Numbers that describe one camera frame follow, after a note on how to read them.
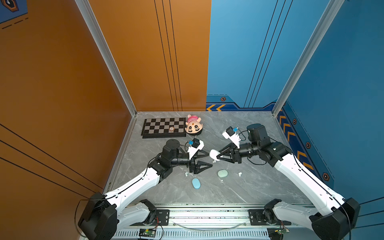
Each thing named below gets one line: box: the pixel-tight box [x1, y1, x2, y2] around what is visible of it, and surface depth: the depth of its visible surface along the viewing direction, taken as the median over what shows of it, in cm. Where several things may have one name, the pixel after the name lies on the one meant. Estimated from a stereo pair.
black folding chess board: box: [141, 117, 187, 139], surface depth 108 cm
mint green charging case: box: [217, 169, 228, 177], surface depth 88 cm
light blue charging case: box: [191, 178, 201, 190], surface depth 84 cm
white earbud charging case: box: [209, 149, 221, 161], surface depth 67 cm
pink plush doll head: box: [184, 114, 204, 135], surface depth 104 cm
